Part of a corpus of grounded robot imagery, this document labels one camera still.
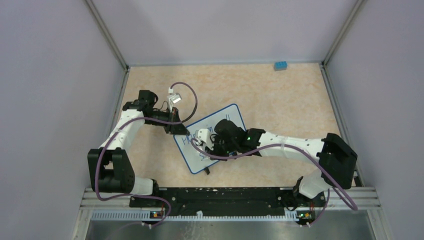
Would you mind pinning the white cable duct rail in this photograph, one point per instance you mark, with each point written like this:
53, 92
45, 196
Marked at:
147, 216

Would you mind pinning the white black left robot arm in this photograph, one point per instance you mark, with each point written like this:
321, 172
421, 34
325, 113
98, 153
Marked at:
110, 168

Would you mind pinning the blue toy brick block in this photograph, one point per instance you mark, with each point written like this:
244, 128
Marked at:
280, 66

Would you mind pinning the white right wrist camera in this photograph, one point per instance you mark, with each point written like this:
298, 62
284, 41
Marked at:
203, 139

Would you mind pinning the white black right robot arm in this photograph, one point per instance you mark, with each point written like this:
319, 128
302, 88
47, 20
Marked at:
334, 159

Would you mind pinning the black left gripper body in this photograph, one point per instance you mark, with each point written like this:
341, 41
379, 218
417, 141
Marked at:
173, 116

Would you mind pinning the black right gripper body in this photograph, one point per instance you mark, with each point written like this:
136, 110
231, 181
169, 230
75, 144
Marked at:
222, 148

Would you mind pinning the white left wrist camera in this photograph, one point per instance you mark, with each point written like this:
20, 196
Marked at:
173, 97

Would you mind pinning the blue framed whiteboard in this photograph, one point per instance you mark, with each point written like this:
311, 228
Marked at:
194, 160

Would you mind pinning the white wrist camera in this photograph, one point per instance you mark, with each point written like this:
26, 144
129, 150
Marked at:
173, 97
203, 139

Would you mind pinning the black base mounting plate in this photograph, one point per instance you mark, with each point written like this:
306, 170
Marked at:
227, 201

